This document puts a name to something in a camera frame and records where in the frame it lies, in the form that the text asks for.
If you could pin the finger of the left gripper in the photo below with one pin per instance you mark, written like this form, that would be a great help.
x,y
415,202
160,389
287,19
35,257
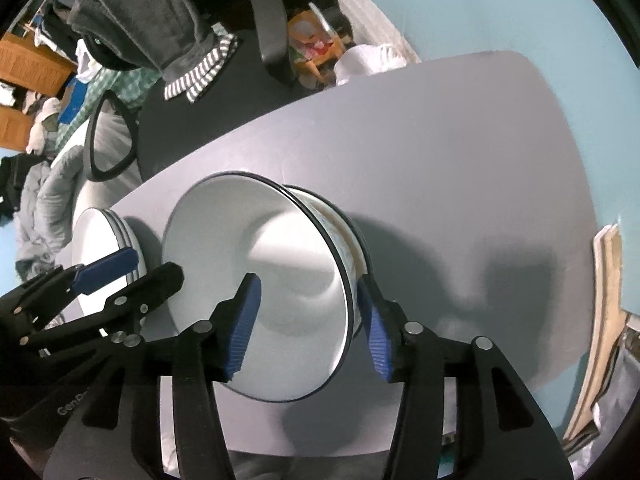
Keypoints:
x,y
50,292
125,299

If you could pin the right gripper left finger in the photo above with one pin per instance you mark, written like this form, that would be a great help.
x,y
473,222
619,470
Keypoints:
x,y
115,432

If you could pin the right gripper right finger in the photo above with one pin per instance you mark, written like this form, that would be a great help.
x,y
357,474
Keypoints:
x,y
501,432

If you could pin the small white plate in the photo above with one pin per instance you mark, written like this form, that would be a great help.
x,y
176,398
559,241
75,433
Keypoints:
x,y
96,234

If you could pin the large white ribbed bowl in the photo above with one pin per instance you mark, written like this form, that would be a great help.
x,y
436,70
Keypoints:
x,y
305,257

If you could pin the small white ribbed bowl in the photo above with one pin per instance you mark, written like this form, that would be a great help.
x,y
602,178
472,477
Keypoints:
x,y
340,226

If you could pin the wooden board strip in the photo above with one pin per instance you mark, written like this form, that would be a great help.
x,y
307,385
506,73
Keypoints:
x,y
609,322

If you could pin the wooden drawer cabinet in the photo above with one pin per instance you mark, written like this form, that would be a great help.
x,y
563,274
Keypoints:
x,y
37,69

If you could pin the black office chair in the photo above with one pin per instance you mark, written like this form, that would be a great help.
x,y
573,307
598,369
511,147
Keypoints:
x,y
259,78

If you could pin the white plastic bag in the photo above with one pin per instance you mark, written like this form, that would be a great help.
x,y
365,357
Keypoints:
x,y
367,60

